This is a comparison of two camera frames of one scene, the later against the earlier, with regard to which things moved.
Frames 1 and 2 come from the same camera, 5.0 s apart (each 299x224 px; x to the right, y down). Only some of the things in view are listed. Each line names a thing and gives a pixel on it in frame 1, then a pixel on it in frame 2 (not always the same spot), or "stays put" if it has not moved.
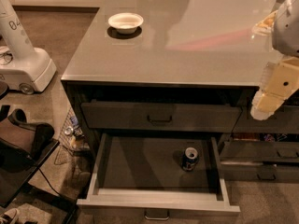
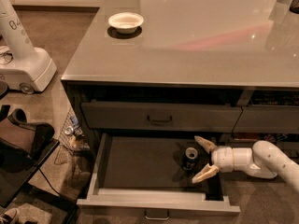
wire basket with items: (71, 139) stays put
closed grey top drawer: (180, 117) stays put
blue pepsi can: (190, 159) stays put
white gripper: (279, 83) to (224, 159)
